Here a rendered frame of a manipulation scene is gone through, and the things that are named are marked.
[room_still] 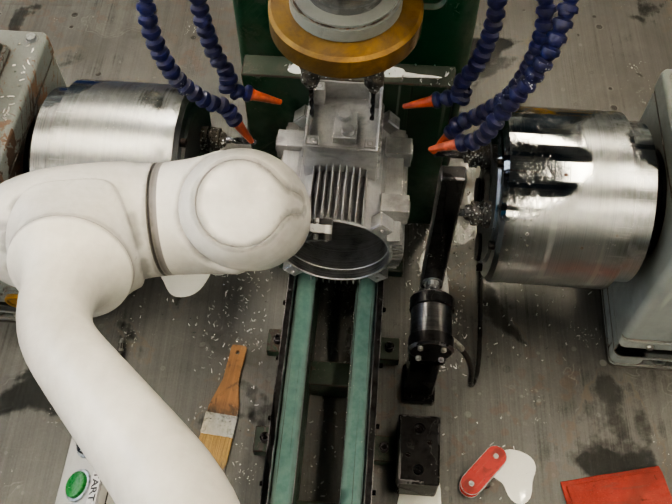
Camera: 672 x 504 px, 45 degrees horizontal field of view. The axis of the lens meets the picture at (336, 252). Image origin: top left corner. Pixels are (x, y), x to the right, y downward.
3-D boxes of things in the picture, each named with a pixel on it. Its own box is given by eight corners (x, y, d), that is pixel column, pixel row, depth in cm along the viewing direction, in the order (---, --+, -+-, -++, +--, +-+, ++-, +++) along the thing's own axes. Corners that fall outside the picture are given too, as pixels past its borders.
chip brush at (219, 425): (224, 344, 129) (224, 342, 129) (255, 349, 129) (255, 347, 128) (191, 470, 119) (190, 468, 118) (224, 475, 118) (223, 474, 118)
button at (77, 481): (79, 476, 93) (67, 471, 92) (97, 473, 92) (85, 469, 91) (72, 502, 92) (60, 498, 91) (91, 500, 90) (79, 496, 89)
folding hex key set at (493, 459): (492, 444, 121) (494, 440, 119) (509, 459, 120) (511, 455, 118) (454, 487, 118) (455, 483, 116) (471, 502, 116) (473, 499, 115)
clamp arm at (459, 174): (420, 272, 114) (440, 159, 92) (442, 274, 114) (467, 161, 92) (419, 294, 112) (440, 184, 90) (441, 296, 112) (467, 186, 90)
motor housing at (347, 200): (288, 174, 132) (281, 93, 116) (404, 182, 131) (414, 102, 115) (272, 280, 122) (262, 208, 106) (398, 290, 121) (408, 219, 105)
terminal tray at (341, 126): (311, 113, 119) (309, 78, 113) (383, 118, 118) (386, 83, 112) (302, 178, 113) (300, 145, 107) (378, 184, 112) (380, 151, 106)
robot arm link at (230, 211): (310, 157, 78) (175, 168, 79) (296, 127, 63) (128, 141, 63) (318, 269, 78) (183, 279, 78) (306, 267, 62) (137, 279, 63)
